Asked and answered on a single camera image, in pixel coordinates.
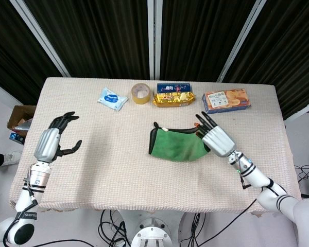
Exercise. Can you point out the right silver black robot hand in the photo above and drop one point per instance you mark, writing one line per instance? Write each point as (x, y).
(219, 140)

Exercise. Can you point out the grey metal frame post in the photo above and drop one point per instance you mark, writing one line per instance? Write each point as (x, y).
(240, 38)
(154, 38)
(41, 38)

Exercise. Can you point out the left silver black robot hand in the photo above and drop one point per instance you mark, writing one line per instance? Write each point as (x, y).
(47, 144)

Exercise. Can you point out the black curtain panel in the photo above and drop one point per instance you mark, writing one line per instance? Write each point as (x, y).
(288, 56)
(13, 51)
(98, 38)
(201, 38)

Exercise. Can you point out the blue snack box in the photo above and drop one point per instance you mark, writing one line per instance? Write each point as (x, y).
(173, 88)

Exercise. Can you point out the yellow tape roll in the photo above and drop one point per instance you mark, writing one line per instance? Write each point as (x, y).
(141, 99)

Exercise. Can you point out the gold snack packet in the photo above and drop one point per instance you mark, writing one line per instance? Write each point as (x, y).
(173, 99)

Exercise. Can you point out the brown cardboard box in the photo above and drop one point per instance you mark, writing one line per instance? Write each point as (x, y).
(16, 114)

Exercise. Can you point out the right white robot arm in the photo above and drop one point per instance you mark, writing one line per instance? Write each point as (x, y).
(257, 177)

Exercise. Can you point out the silver foil bag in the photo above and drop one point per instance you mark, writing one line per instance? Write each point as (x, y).
(23, 126)

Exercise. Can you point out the orange cookie box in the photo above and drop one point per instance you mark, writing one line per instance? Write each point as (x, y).
(226, 101)

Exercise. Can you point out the small blue box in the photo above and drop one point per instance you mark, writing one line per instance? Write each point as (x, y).
(16, 138)

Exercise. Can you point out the white shoe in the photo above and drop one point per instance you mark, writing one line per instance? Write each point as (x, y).
(12, 157)

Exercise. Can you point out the beige woven tablecloth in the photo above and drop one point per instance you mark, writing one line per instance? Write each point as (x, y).
(170, 193)

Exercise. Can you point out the dark grey green cloth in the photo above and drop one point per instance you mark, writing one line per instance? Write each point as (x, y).
(175, 145)

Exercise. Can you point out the blue white wet wipes pack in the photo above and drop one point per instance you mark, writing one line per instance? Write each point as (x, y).
(111, 98)

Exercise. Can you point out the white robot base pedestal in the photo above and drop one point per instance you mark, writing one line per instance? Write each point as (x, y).
(150, 231)

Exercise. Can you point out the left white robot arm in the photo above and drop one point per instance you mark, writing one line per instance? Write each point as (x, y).
(38, 177)

